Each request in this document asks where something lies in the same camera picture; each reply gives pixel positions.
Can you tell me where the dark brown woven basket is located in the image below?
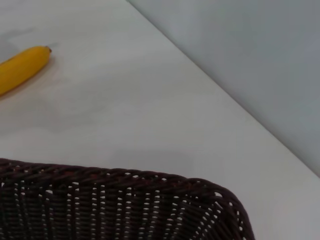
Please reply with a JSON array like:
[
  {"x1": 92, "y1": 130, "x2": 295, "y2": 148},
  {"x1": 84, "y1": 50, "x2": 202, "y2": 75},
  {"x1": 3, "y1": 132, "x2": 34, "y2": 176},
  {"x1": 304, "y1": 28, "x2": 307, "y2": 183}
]
[{"x1": 0, "y1": 158, "x2": 256, "y2": 240}]

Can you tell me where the yellow banana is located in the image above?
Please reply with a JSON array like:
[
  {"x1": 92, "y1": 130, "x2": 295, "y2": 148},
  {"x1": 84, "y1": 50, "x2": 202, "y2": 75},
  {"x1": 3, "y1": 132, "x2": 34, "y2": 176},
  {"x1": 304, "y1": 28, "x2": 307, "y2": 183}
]
[{"x1": 0, "y1": 45, "x2": 53, "y2": 96}]

